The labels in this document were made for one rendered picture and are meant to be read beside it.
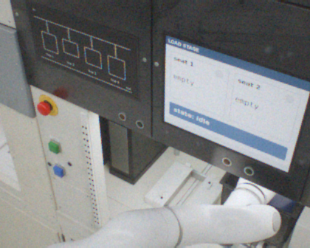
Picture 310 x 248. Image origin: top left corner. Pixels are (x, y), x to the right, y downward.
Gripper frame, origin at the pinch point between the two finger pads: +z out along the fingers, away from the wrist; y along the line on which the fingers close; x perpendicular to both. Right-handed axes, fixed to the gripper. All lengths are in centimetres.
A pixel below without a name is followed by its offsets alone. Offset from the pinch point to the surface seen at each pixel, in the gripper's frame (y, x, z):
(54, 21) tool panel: -47, 43, -31
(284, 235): 10.1, -17.5, -8.7
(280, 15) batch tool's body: 3, 58, -30
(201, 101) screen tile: -9.3, 36.3, -30.3
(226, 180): -10.2, -8.0, -7.2
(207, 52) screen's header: -9, 48, -30
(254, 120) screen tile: 2.0, 36.6, -30.1
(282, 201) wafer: 5.1, -16.2, 1.4
